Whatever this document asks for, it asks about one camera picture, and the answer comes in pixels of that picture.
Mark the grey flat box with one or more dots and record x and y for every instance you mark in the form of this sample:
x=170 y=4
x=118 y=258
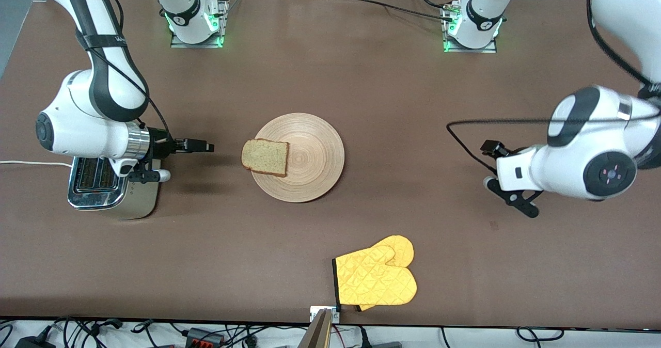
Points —
x=387 y=345

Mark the round wooden plate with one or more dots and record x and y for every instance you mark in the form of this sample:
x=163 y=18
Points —
x=315 y=157

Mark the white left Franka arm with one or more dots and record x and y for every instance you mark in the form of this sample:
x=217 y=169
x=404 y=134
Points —
x=578 y=146

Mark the black red connector block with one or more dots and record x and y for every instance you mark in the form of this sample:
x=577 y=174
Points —
x=204 y=336

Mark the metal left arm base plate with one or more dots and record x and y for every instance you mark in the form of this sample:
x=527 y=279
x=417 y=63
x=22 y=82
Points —
x=470 y=50

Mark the yellow quilted oven mitt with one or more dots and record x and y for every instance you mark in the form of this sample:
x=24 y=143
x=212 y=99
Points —
x=377 y=281
x=400 y=247

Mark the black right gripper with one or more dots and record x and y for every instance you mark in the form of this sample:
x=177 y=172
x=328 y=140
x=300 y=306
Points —
x=161 y=146

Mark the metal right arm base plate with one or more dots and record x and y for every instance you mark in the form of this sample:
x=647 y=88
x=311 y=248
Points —
x=199 y=45

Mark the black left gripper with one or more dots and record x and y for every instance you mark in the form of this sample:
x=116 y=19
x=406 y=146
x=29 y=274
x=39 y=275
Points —
x=491 y=147

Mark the silver two-slot toaster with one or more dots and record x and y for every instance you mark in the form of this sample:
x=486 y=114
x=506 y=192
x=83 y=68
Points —
x=139 y=203

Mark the aluminium profile post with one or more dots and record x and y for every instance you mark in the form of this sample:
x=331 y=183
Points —
x=319 y=335

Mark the white post mounting bracket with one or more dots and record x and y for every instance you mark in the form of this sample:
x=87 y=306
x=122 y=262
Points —
x=314 y=313

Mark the black power adaptor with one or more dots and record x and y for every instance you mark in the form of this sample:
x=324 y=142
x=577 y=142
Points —
x=33 y=343

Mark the brown bread slice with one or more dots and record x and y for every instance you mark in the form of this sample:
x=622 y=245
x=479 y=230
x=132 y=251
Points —
x=266 y=157

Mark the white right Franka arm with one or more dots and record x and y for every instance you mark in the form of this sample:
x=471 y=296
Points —
x=77 y=126

